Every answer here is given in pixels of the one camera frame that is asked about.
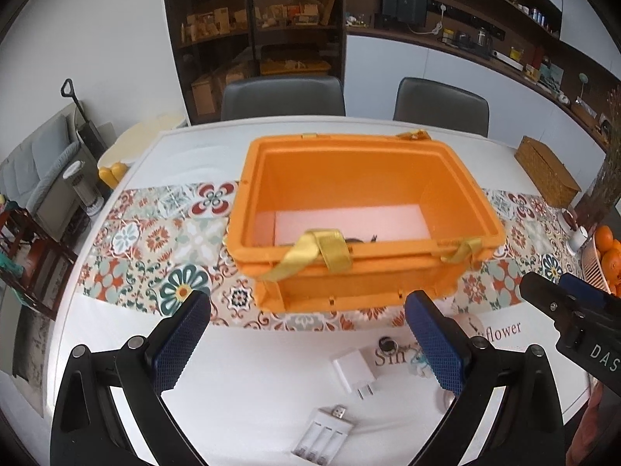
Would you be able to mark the black coffee machine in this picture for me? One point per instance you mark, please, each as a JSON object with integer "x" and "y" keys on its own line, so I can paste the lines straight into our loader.
{"x": 402, "y": 0}

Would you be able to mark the white cup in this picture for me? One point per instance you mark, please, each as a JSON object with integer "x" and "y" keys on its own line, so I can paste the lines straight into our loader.
{"x": 577, "y": 242}

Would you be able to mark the yellow plastic box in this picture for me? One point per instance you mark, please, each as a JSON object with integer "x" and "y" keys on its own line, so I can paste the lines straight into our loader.
{"x": 296, "y": 69}

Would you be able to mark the dark grey round gadget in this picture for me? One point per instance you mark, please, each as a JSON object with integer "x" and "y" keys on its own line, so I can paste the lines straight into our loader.
{"x": 354, "y": 240}

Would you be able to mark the pink foam liner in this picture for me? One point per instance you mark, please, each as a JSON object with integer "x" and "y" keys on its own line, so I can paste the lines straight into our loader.
{"x": 349, "y": 221}

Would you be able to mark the red wooden chair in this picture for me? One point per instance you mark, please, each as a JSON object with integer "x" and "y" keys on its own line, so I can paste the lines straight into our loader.
{"x": 29, "y": 252}

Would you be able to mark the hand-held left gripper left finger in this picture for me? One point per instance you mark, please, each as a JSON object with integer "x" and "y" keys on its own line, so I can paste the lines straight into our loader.
{"x": 182, "y": 344}

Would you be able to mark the white charger adapter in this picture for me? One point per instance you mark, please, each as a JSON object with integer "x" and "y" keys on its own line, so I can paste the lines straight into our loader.
{"x": 351, "y": 369}

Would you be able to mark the orange storage box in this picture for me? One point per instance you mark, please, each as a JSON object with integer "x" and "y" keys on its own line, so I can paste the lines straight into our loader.
{"x": 368, "y": 281}

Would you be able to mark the cardboard box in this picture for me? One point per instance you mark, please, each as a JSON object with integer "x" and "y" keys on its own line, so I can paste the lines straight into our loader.
{"x": 203, "y": 97}

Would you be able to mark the grey chair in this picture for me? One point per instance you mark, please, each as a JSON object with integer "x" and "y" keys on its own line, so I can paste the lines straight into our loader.
{"x": 281, "y": 99}
{"x": 436, "y": 102}

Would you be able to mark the orange fruit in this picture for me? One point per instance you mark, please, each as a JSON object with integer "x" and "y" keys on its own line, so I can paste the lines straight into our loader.
{"x": 612, "y": 264}
{"x": 617, "y": 286}
{"x": 607, "y": 238}

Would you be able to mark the dark wooden wall shelf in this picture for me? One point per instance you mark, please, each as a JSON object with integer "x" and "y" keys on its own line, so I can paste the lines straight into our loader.
{"x": 485, "y": 56}

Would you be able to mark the grey sofa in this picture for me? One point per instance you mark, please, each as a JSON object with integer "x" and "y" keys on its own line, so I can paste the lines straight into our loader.
{"x": 39, "y": 155}

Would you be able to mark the pink round gadget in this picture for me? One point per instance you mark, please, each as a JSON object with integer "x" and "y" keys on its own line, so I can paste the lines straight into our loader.
{"x": 444, "y": 400}

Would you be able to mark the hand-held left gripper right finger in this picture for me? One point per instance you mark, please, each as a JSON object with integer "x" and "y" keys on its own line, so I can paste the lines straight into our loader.
{"x": 434, "y": 349}

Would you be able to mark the glass kettle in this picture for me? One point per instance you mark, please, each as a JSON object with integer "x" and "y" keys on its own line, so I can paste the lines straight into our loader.
{"x": 483, "y": 39}

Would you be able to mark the pink fruit basket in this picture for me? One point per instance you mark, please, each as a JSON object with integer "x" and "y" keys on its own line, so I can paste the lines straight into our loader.
{"x": 589, "y": 257}

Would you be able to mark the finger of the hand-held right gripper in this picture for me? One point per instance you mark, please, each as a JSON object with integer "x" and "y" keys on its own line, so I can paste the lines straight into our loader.
{"x": 587, "y": 292}
{"x": 543, "y": 296}

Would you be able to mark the cream cushioned chair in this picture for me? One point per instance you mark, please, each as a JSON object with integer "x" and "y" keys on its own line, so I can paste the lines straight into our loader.
{"x": 136, "y": 143}

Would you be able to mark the wicker box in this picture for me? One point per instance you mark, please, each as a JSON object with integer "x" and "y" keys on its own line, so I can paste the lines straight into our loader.
{"x": 548, "y": 170}

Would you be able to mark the floral patterned white tablecloth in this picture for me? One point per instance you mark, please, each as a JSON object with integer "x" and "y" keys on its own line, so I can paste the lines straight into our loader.
{"x": 145, "y": 238}

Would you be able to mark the white battery charger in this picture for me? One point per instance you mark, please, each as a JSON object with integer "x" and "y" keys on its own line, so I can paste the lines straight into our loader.
{"x": 322, "y": 434}

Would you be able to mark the person's right forearm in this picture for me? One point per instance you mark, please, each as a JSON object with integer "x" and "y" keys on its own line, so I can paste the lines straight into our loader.
{"x": 601, "y": 429}

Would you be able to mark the yellow toy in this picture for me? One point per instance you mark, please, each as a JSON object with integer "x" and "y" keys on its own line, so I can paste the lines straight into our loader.
{"x": 112, "y": 174}

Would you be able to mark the dark wooden cabinet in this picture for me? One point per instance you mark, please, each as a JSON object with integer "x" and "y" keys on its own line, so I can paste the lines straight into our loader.
{"x": 252, "y": 34}

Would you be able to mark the white tower heater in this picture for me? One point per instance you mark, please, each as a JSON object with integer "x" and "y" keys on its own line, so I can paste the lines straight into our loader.
{"x": 85, "y": 189}

